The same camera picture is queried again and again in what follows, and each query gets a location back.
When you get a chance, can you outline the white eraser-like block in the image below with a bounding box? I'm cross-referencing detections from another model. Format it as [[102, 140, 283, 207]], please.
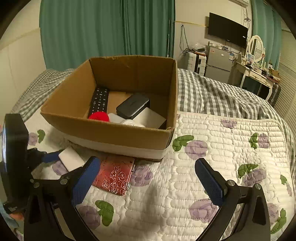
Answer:
[[58, 147, 85, 172]]

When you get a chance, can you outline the grey checkered bed sheet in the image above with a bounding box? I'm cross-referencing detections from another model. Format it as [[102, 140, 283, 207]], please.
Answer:
[[11, 69, 293, 142]]

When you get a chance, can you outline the teal right curtain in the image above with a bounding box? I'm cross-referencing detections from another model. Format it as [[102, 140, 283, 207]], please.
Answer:
[[251, 0, 282, 70]]

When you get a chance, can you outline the red-capped white bottle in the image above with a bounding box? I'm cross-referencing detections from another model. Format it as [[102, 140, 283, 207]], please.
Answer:
[[88, 111, 125, 123]]

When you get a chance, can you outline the white vanity table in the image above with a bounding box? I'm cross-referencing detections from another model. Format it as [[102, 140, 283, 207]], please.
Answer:
[[229, 61, 275, 101]]

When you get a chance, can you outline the white air conditioner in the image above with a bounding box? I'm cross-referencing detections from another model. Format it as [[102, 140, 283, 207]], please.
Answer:
[[230, 0, 250, 7]]

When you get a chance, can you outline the floral white quilt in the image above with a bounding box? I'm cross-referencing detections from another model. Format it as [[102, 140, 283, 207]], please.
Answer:
[[14, 111, 295, 241]]

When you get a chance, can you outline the small white box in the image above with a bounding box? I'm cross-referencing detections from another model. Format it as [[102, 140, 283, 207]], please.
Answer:
[[133, 108, 166, 128]]

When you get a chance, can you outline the black rectangular box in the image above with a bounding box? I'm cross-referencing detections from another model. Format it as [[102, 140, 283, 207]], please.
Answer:
[[116, 93, 150, 120]]

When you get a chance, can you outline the red rose patterned tin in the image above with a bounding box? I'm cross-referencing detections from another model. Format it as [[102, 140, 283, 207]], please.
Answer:
[[92, 154, 135, 196]]

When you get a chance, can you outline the silver mini fridge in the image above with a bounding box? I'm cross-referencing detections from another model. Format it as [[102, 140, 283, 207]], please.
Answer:
[[205, 47, 232, 83]]

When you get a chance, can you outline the white louvered closet door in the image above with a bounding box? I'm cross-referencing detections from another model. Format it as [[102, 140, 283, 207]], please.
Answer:
[[273, 29, 296, 130]]

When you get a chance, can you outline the white plastic bottle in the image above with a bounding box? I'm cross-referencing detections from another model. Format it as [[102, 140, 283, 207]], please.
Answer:
[[120, 119, 145, 128]]

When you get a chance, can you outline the black wall television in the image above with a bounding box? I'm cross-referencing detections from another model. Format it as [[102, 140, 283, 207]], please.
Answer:
[[208, 13, 248, 48]]

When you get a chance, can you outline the brown cardboard box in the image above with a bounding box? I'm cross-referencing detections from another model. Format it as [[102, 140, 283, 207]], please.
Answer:
[[41, 56, 178, 160]]

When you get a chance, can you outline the oval white vanity mirror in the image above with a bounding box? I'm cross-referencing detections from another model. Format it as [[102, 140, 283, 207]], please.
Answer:
[[246, 35, 265, 64]]

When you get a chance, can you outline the white suitcase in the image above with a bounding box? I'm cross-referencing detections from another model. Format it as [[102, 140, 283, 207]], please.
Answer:
[[186, 52, 207, 76]]

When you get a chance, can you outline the black remote control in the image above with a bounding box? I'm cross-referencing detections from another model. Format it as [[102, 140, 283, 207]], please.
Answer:
[[88, 86, 109, 117]]

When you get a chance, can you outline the teal window curtain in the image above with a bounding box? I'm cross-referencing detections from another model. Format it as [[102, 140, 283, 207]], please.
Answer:
[[39, 1, 175, 71]]

